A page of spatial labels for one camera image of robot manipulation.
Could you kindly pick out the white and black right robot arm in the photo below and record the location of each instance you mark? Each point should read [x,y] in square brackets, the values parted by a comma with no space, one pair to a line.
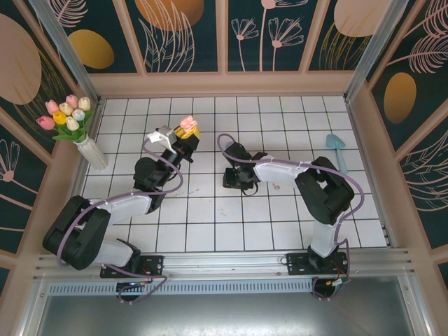
[325,196]

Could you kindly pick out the pastel tulip bouquet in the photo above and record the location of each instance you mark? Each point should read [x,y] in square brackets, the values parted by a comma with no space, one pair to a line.
[71,122]

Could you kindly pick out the aluminium mounting rail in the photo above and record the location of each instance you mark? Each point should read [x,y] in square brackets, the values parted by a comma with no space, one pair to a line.
[224,262]

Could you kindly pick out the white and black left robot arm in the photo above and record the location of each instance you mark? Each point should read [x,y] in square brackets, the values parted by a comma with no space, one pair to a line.
[84,238]

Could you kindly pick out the grey steel panel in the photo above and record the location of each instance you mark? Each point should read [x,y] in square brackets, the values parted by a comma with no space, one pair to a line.
[224,315]

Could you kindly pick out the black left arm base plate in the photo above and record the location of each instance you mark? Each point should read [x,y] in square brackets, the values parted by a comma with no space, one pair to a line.
[154,262]

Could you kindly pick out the aluminium frame post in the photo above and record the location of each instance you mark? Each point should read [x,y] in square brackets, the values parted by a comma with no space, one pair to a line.
[63,45]
[376,45]

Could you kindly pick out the light blue toy shovel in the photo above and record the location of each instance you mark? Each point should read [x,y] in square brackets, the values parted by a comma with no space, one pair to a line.
[332,141]

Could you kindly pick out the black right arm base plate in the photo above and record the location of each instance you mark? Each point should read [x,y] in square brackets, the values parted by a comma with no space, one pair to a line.
[297,262]

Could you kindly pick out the white ribbed vase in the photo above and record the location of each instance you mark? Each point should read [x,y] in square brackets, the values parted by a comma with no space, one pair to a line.
[92,155]

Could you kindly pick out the black electronics box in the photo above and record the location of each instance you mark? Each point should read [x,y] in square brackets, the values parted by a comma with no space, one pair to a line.
[131,290]
[327,288]

